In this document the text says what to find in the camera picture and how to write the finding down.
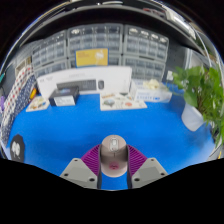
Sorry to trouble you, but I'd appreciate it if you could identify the white keyboard box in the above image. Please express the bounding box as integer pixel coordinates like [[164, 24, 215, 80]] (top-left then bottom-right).
[[36, 65, 133, 100]]

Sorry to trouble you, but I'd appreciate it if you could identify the white and blue tissue box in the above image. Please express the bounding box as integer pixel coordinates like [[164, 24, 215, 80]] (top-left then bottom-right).
[[131, 79, 173, 103]]

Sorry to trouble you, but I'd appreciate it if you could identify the black flower-shaped mouse pad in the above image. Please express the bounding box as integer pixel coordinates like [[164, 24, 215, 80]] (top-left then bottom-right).
[[9, 134, 26, 163]]

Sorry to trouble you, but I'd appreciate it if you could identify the small black box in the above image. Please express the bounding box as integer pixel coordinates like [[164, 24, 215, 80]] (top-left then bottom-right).
[[48, 85, 80, 107]]

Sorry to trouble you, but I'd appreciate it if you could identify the small orange yellow object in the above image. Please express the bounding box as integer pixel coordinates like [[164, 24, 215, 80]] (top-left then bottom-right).
[[28, 87, 38, 101]]

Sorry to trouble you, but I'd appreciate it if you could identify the yellow card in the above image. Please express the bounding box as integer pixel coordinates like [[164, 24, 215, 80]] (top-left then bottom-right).
[[75, 48, 109, 68]]

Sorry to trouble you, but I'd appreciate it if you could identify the dark wall shelf unit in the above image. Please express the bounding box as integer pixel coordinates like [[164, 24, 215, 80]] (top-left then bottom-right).
[[19, 2, 208, 56]]

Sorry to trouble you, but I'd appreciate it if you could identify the red blue checked cloth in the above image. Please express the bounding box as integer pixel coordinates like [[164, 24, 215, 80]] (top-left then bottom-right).
[[1, 64, 34, 124]]

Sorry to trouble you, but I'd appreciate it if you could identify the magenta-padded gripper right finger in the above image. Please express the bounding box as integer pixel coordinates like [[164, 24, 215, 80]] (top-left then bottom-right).
[[126, 144, 169, 189]]

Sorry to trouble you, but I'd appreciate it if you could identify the beige computer mouse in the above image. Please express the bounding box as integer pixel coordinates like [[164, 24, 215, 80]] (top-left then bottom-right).
[[99, 134, 129, 178]]

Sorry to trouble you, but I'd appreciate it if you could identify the green plant in white pot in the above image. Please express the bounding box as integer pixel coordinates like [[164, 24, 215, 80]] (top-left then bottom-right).
[[171, 65, 224, 148]]

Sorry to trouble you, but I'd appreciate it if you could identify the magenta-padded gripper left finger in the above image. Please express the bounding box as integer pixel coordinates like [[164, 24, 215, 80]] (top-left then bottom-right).
[[59, 143, 103, 190]]

